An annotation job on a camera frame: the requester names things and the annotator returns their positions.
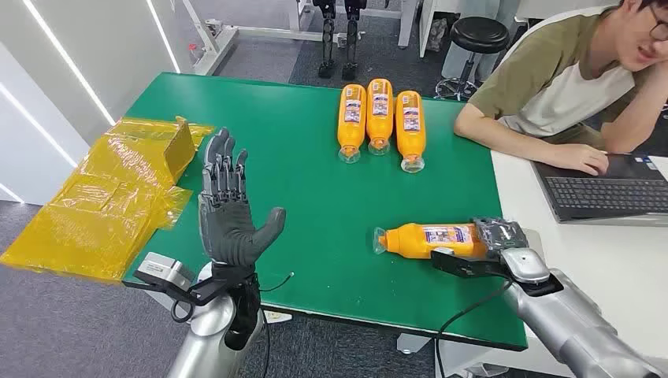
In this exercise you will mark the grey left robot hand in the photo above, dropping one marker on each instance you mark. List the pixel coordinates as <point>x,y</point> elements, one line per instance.
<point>229,229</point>

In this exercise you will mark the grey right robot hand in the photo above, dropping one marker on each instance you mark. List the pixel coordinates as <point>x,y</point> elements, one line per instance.
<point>498,233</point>

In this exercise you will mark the orange detergent bottle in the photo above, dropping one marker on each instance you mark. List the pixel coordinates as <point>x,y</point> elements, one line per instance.
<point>417,241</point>
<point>352,120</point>
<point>410,128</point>
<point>379,112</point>

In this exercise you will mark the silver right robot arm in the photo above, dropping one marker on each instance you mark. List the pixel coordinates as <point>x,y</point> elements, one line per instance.
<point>569,318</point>

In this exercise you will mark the dark grey laptop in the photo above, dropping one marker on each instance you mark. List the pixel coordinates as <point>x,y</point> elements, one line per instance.
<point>605,195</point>

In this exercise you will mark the person's right hand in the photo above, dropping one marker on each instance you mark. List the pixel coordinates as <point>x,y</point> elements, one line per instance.
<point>582,156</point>

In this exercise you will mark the yellow film-wrapped cardboard box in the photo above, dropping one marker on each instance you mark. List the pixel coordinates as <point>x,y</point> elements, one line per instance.
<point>104,208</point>

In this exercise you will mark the white table foot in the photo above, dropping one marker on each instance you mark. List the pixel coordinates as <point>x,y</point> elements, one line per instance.
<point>412,343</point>

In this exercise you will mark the person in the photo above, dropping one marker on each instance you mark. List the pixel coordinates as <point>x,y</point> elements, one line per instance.
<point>548,78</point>

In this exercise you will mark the black round stool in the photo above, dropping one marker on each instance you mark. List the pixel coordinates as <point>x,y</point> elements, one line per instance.
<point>477,36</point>

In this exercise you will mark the black robot leg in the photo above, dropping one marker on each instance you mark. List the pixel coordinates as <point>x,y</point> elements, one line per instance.
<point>352,44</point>
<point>327,41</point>

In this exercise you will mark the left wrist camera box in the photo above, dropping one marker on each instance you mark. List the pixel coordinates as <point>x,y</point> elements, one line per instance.
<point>162,271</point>

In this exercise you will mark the white metal frame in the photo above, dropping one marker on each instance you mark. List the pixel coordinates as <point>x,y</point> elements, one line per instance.
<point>219,41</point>

